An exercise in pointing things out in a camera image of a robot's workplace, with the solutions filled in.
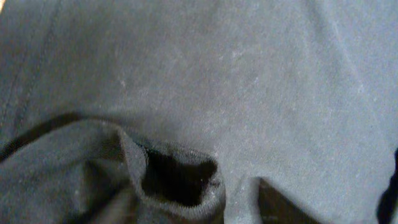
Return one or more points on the black t-shirt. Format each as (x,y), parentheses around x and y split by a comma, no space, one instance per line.
(197,111)

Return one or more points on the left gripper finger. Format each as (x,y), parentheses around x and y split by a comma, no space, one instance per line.
(387,208)

